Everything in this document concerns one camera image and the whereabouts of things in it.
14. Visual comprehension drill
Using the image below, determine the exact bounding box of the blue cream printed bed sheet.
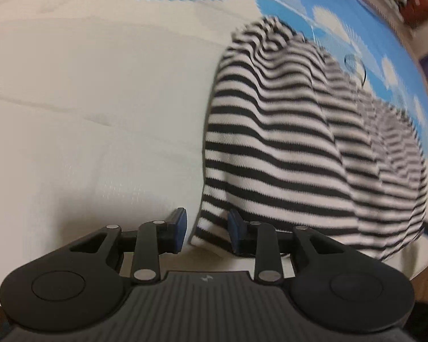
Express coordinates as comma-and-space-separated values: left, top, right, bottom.
0, 0, 428, 303

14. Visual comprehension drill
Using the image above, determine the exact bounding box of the light wooden bed frame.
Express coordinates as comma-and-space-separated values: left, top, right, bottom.
357, 0, 428, 122

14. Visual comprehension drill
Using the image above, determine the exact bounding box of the black white striped garment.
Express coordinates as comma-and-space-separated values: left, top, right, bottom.
189, 14, 428, 261

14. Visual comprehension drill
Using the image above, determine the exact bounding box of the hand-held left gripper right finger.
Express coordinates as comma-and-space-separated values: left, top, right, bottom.
227, 209, 343, 283

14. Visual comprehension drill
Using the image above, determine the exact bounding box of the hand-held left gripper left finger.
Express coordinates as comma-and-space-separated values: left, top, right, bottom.
69, 207, 188, 285

